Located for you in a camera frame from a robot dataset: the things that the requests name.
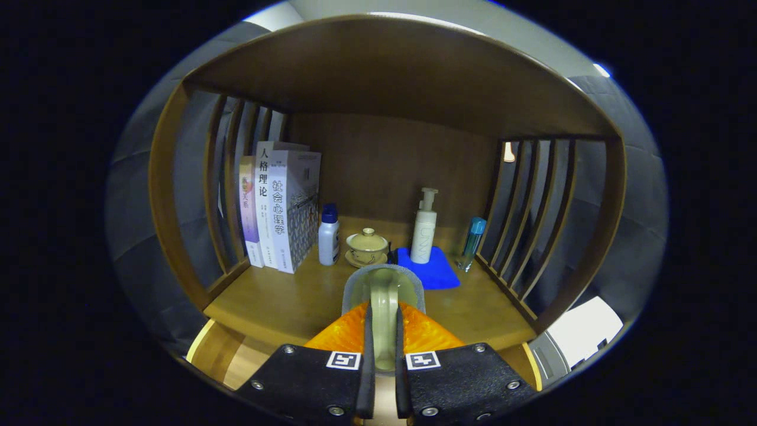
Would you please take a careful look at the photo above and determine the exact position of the brown wooden drawer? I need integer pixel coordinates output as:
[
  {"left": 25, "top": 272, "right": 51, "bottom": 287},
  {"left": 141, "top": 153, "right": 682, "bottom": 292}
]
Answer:
[{"left": 185, "top": 318, "right": 543, "bottom": 426}]

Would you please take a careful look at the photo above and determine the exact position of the blue cloth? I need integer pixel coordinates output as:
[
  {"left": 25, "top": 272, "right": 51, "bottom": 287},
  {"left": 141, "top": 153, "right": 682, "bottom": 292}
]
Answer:
[{"left": 395, "top": 246, "right": 461, "bottom": 291}]

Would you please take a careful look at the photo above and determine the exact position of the wooden countertop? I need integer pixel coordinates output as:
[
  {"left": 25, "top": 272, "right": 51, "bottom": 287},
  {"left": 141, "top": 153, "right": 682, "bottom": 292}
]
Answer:
[{"left": 204, "top": 216, "right": 539, "bottom": 356}]

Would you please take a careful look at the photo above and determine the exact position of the small white bottle blue cap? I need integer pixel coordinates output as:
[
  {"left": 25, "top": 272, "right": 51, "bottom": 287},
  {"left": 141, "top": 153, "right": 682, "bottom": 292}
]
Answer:
[{"left": 318, "top": 204, "right": 341, "bottom": 266}]

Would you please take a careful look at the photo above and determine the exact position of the thin white book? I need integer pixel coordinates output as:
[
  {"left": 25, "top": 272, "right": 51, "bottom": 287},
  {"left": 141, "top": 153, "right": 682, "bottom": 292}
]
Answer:
[{"left": 254, "top": 140, "right": 309, "bottom": 270}]

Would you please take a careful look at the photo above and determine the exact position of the brown wooden cabinet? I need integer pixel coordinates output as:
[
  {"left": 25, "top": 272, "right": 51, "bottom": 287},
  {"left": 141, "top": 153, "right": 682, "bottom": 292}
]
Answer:
[{"left": 148, "top": 15, "right": 627, "bottom": 356}]

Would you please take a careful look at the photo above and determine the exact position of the yellow lidded ceramic teacup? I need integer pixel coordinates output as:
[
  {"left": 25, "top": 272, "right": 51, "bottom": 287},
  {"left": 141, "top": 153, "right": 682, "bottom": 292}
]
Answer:
[{"left": 345, "top": 228, "right": 390, "bottom": 268}]

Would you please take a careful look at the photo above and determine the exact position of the teal slim bottle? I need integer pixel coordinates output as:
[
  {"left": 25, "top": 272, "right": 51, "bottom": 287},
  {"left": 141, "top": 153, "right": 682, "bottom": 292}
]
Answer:
[{"left": 455, "top": 217, "right": 487, "bottom": 273}]

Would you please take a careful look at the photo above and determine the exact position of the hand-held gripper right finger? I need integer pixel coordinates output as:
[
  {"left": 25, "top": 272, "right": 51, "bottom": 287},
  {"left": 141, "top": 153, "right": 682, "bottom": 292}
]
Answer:
[{"left": 395, "top": 302, "right": 539, "bottom": 426}]

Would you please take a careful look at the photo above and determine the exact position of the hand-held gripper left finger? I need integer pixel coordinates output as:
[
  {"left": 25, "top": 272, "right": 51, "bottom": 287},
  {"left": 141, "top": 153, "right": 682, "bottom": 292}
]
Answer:
[{"left": 237, "top": 302, "right": 375, "bottom": 426}]

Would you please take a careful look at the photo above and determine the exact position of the white filing cabinet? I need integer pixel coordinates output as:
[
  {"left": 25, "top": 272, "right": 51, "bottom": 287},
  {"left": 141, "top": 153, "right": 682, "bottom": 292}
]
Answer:
[{"left": 528, "top": 296, "right": 625, "bottom": 388}]

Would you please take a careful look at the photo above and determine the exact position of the white pump bottle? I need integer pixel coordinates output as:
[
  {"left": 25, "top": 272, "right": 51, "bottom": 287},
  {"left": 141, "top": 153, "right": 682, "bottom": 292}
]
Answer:
[{"left": 410, "top": 188, "right": 439, "bottom": 264}]

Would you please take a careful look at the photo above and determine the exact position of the pink purple book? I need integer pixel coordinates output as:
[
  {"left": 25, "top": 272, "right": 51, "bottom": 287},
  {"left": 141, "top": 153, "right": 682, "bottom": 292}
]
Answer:
[{"left": 238, "top": 155, "right": 265, "bottom": 268}]

